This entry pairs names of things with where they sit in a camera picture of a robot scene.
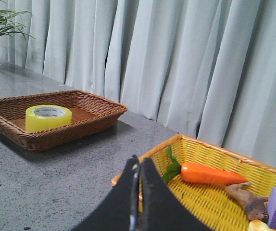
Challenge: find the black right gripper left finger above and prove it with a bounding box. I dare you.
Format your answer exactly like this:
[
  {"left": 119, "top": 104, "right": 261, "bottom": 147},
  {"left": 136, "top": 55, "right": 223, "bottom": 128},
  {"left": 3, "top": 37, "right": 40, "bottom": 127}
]
[{"left": 73, "top": 155, "right": 139, "bottom": 231}]

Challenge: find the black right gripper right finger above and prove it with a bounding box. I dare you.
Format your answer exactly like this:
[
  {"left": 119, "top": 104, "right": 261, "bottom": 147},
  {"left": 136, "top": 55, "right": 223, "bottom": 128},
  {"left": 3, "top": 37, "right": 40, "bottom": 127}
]
[{"left": 141, "top": 158, "right": 211, "bottom": 231}]

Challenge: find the yellow tape roll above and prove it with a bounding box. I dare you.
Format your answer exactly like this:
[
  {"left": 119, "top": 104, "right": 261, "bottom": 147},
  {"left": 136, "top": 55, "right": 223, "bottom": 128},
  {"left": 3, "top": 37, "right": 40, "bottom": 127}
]
[{"left": 25, "top": 104, "right": 73, "bottom": 133}]

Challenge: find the yellow woven basket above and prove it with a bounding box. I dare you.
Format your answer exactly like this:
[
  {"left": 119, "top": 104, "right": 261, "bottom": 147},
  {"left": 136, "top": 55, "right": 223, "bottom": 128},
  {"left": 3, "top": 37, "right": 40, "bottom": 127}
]
[{"left": 111, "top": 134, "right": 276, "bottom": 231}]

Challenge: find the orange plastic carrot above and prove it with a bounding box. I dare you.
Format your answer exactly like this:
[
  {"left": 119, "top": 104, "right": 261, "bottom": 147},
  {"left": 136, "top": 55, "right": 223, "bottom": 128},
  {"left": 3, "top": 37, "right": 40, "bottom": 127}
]
[{"left": 162, "top": 146, "right": 248, "bottom": 185}]

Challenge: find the brown toy animal figure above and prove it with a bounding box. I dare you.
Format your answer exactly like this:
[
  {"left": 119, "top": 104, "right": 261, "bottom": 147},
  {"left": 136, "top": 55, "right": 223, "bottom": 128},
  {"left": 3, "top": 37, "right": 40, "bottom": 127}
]
[{"left": 225, "top": 182, "right": 269, "bottom": 223}]

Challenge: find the pale yellow toy piece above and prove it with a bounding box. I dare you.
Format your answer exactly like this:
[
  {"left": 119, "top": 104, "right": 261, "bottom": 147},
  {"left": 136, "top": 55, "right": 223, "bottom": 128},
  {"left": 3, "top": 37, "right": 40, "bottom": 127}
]
[{"left": 248, "top": 219, "right": 276, "bottom": 231}]

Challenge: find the brown wicker basket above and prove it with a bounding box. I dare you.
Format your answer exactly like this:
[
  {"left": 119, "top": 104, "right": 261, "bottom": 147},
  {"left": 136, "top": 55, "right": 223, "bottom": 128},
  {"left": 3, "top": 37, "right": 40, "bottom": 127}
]
[{"left": 0, "top": 90, "right": 128, "bottom": 153}]

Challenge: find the white curtain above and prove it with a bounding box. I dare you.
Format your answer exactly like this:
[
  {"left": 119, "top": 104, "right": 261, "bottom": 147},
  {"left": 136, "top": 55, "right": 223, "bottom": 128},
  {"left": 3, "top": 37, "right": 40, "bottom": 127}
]
[{"left": 0, "top": 0, "right": 276, "bottom": 167}]

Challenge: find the green potted plant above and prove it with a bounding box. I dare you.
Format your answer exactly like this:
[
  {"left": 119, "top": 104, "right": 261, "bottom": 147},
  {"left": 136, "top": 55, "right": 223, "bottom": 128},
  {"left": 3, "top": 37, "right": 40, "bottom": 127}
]
[{"left": 0, "top": 9, "right": 34, "bottom": 42}]

